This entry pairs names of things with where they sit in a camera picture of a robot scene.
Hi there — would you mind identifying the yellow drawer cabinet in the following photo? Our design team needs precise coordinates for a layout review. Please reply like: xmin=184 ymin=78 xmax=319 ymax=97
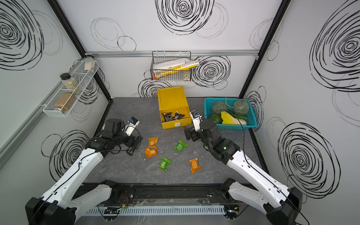
xmin=157 ymin=86 xmax=191 ymax=129

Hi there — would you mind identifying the black cookie packet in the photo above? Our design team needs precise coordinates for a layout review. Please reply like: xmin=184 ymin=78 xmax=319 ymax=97
xmin=126 ymin=145 xmax=138 ymax=156
xmin=162 ymin=112 xmax=173 ymax=122
xmin=172 ymin=111 xmax=185 ymax=121

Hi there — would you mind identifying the yellow top drawer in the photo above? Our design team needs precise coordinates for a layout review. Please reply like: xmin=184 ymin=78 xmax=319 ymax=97
xmin=159 ymin=106 xmax=192 ymax=129

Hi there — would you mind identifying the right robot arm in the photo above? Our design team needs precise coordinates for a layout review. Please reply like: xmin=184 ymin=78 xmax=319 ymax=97
xmin=184 ymin=117 xmax=303 ymax=225

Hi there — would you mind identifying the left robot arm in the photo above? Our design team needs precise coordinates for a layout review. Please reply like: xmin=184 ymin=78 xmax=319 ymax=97
xmin=25 ymin=117 xmax=143 ymax=225

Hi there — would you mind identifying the green cookie packet middle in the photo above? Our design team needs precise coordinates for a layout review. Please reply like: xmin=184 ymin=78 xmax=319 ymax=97
xmin=173 ymin=140 xmax=188 ymax=153

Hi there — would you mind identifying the green cookie packet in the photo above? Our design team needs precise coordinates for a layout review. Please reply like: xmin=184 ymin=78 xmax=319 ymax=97
xmin=158 ymin=157 xmax=172 ymax=172
xmin=173 ymin=140 xmax=188 ymax=153

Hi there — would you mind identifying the orange cookie packet upper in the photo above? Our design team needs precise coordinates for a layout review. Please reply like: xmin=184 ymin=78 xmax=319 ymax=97
xmin=148 ymin=137 xmax=158 ymax=146

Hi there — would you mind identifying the orange cookie packet large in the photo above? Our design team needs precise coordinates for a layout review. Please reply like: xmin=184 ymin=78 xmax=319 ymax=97
xmin=144 ymin=145 xmax=158 ymax=158

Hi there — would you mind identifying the green avocado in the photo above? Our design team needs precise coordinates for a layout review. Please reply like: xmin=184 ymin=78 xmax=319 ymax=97
xmin=209 ymin=113 xmax=223 ymax=124

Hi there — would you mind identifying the orange cookie packet right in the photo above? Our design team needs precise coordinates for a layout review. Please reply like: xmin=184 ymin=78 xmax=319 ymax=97
xmin=188 ymin=158 xmax=202 ymax=173

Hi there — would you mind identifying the yellow white cabbage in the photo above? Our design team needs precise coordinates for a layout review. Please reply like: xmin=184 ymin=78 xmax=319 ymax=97
xmin=220 ymin=112 xmax=247 ymax=125

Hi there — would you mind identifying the left green melon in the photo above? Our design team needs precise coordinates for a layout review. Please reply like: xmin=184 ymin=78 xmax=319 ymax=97
xmin=211 ymin=101 xmax=228 ymax=114

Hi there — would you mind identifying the green melon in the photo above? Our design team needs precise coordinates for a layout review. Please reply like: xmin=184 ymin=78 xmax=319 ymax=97
xmin=232 ymin=99 xmax=249 ymax=116
xmin=211 ymin=101 xmax=228 ymax=114

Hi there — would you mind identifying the green cookie packet lower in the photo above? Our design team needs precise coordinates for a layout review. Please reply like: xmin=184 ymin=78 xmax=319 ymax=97
xmin=158 ymin=157 xmax=172 ymax=172

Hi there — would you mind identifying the green cucumber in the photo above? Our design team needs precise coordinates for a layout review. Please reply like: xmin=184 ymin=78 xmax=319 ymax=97
xmin=227 ymin=110 xmax=248 ymax=121

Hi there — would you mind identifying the right green melon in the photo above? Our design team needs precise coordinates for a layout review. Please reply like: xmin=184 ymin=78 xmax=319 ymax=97
xmin=232 ymin=99 xmax=249 ymax=116

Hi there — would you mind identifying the yellow white package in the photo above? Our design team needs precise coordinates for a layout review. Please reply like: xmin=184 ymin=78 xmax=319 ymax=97
xmin=152 ymin=58 xmax=200 ymax=79

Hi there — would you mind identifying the black lid spice jar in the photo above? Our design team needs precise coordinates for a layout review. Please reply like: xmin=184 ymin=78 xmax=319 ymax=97
xmin=60 ymin=73 xmax=82 ymax=95

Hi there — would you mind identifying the clear jar far shelf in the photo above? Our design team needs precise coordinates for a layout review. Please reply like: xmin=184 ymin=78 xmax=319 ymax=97
xmin=84 ymin=55 xmax=95 ymax=73

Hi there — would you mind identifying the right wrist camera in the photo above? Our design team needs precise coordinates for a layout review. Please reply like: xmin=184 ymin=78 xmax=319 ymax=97
xmin=190 ymin=110 xmax=202 ymax=132

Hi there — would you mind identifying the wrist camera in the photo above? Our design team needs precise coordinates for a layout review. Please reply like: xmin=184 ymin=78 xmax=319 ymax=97
xmin=190 ymin=110 xmax=202 ymax=132
xmin=124 ymin=117 xmax=140 ymax=136

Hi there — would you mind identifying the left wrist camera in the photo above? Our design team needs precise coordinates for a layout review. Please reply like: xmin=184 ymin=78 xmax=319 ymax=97
xmin=124 ymin=117 xmax=140 ymax=136

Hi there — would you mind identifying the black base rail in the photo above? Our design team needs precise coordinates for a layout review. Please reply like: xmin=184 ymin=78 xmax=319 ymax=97
xmin=81 ymin=182 xmax=242 ymax=206

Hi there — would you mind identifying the black wire wall basket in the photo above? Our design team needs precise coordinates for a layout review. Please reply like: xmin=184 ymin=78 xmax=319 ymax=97
xmin=150 ymin=51 xmax=192 ymax=82

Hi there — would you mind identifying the white wire wall shelf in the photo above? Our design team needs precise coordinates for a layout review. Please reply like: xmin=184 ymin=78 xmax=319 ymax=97
xmin=43 ymin=58 xmax=101 ymax=122

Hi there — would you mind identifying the white slotted cable duct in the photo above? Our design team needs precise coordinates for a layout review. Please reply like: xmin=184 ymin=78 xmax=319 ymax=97
xmin=85 ymin=205 xmax=226 ymax=217

